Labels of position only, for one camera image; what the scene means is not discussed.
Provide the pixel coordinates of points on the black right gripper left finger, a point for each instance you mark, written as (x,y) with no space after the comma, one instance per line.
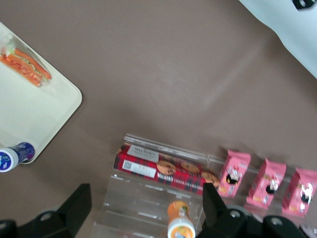
(71,213)

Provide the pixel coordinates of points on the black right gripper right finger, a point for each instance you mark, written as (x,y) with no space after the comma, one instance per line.
(218,218)

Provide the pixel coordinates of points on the triangle sandwich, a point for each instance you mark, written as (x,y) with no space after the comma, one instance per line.
(27,65)

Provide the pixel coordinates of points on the beige plastic serving tray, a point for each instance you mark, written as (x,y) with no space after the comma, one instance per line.
(29,111)

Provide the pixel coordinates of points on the orange cap yogurt bottle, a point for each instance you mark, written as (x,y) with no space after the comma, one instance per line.
(180,223)

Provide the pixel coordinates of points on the pink snack pack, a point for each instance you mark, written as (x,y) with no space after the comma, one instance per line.
(266,183)
(301,193)
(234,173)

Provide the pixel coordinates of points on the clear acrylic stepped stand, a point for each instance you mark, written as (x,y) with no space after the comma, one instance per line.
(138,205)

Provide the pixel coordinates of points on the red tartan cookie box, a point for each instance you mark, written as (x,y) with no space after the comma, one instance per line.
(163,168)

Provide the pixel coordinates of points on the blue cap yogurt bottle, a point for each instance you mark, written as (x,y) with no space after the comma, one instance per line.
(17,155)

